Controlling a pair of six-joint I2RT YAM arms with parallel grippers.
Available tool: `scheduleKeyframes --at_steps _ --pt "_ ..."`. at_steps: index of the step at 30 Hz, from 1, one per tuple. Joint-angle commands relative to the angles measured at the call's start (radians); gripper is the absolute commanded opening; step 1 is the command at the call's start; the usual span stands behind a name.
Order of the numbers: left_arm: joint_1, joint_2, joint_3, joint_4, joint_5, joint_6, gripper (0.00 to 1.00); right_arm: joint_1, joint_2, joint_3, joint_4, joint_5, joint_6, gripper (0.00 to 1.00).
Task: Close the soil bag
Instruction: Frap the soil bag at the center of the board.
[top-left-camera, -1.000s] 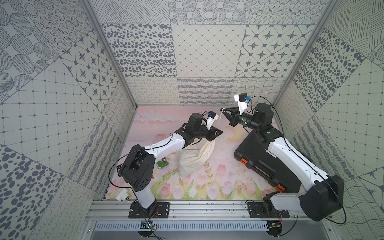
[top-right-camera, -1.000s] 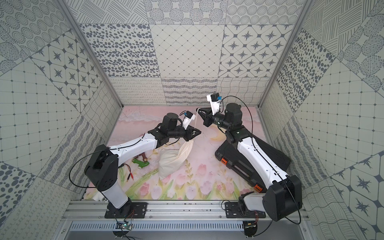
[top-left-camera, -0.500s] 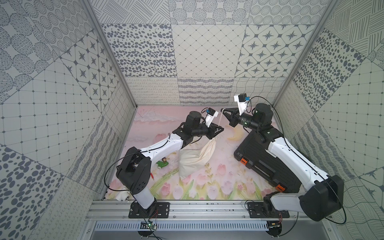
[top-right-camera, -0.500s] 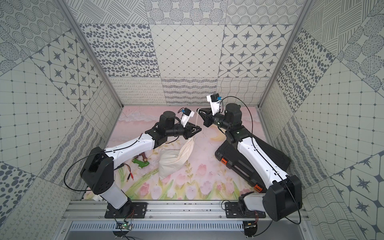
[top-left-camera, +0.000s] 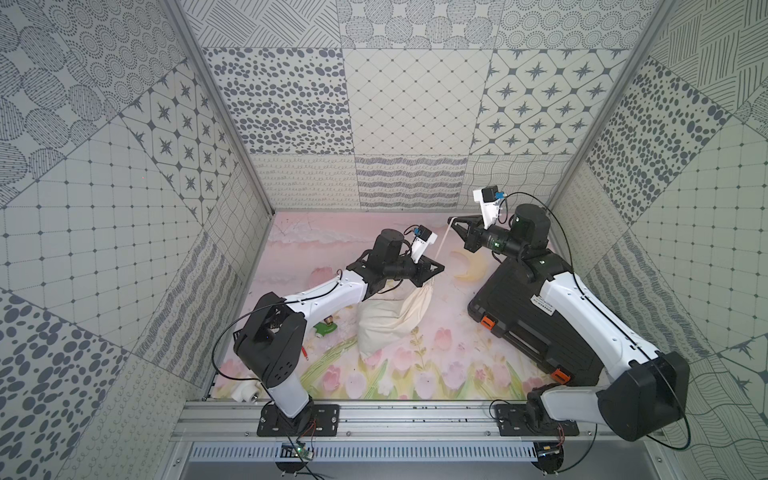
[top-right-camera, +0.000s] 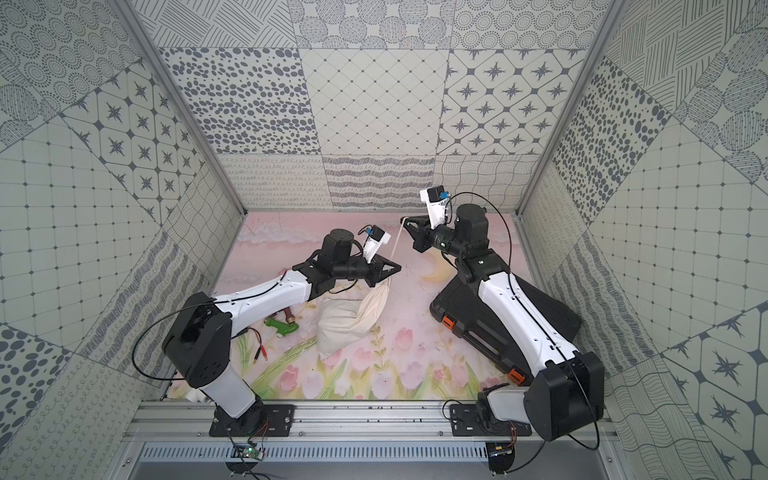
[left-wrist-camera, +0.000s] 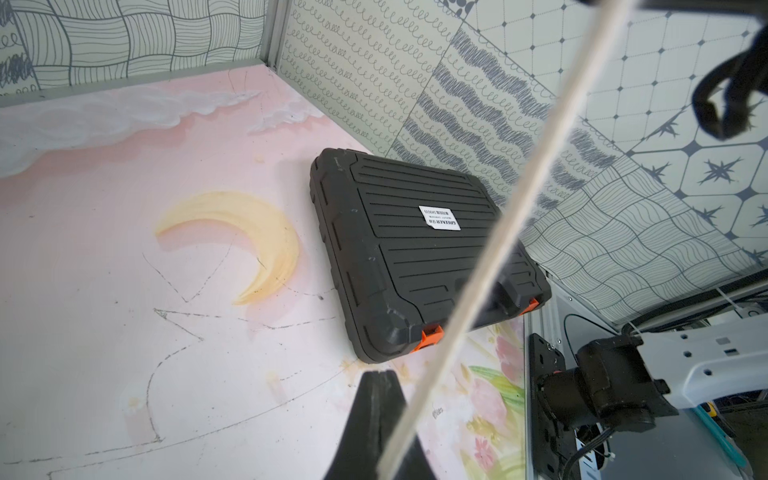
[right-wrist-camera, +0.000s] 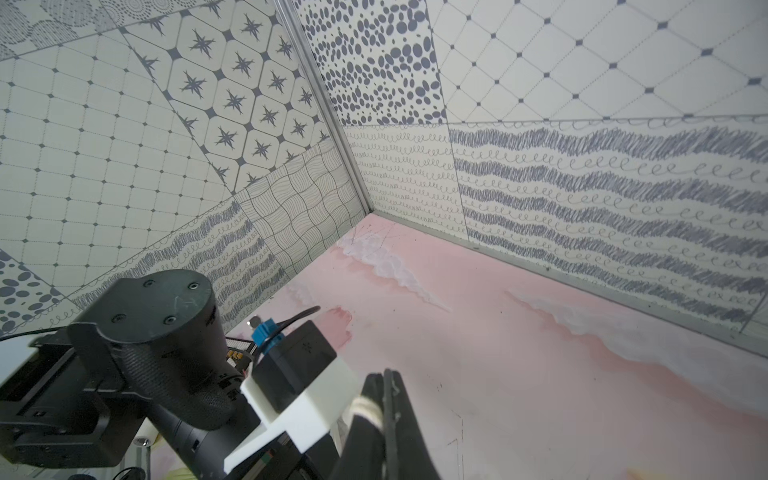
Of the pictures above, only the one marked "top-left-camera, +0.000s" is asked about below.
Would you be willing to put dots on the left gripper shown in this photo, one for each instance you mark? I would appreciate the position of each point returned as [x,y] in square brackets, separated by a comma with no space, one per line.
[420,269]

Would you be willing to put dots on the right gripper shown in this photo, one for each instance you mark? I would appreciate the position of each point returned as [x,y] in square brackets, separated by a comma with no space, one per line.
[472,234]

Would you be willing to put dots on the cream cloth soil bag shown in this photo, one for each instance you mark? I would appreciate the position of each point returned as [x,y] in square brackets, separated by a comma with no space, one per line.
[385,321]

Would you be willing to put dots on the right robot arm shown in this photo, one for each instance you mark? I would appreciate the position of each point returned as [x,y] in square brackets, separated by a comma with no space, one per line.
[603,372]

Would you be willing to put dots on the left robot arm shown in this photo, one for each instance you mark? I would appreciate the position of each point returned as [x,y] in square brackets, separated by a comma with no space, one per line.
[270,343]

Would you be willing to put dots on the white pipe elbow fitting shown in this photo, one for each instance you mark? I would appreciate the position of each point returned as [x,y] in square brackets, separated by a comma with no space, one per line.
[246,391]

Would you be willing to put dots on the black plastic tool case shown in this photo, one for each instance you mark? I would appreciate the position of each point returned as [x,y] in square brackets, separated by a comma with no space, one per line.
[504,306]

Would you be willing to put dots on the green plastic pipe fitting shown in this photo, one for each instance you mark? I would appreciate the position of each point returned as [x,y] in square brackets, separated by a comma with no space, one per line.
[323,329]

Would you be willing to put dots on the small circuit board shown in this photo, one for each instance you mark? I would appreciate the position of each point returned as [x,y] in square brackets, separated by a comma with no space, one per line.
[296,452]

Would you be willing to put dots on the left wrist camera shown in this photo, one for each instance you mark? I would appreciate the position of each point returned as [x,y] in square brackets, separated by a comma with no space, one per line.
[423,238]

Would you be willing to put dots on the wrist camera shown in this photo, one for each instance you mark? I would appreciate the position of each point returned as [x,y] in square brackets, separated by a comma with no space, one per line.
[489,199]
[423,238]

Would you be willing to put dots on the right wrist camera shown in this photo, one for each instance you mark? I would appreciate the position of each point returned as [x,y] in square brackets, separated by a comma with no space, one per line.
[489,199]

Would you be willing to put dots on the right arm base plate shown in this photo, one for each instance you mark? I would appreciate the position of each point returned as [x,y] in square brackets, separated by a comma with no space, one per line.
[530,418]

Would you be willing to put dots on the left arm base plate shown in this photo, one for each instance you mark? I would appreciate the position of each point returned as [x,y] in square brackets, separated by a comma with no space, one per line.
[319,420]

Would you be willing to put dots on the aluminium rail frame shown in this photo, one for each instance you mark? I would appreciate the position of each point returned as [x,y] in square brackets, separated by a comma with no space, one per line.
[461,421]

